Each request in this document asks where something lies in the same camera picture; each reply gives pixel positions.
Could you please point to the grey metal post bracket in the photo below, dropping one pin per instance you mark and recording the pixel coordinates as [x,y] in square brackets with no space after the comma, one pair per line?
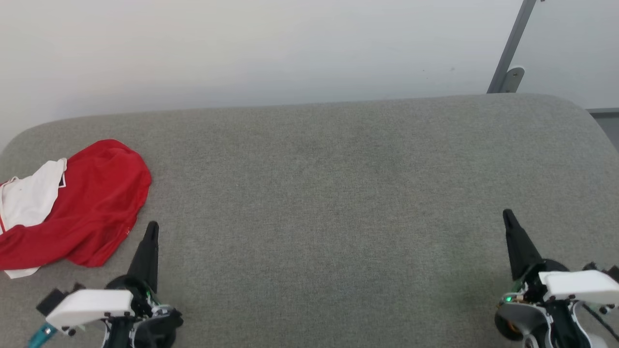
[512,79]

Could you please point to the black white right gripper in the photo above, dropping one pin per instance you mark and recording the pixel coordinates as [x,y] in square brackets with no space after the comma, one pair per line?
[561,324]

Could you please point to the grey metal post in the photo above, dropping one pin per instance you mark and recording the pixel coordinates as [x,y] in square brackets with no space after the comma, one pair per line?
[512,38]

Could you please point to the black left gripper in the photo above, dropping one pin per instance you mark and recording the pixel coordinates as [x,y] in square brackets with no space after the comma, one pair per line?
[154,326]

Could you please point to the red and white jersey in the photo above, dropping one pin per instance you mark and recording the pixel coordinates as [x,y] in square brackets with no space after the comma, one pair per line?
[96,203]

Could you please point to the grey fabric sofa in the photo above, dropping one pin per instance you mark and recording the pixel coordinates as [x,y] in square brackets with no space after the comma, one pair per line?
[338,193]

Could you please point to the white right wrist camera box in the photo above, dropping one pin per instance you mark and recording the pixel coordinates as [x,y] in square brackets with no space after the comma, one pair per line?
[580,285]

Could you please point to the dark wall skirting strip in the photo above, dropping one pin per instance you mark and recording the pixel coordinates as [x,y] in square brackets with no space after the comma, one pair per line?
[604,112]

